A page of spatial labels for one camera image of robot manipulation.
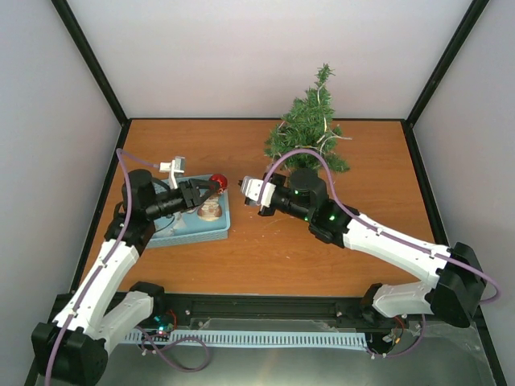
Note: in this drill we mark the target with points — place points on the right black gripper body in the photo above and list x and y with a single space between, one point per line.
265 213

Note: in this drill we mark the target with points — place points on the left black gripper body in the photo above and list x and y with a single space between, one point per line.
188 203

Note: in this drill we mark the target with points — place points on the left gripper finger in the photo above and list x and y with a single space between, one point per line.
204 184
211 200

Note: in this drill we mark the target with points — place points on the red ball ornament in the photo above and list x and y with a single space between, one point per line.
221 180

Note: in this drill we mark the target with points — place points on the small green christmas tree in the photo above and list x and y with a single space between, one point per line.
307 132

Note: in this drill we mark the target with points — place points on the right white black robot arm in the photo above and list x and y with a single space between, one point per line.
449 284

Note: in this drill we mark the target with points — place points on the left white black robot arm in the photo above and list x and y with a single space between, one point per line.
76 344

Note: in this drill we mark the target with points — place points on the snowman ornament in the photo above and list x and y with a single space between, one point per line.
211 209

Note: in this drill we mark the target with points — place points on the blue plastic basket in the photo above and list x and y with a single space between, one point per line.
188 228

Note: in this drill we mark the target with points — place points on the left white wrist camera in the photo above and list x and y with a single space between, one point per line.
175 168

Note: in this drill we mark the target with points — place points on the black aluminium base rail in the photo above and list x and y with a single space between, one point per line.
348 313

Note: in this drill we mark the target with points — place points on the light blue cable duct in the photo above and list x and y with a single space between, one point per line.
269 339

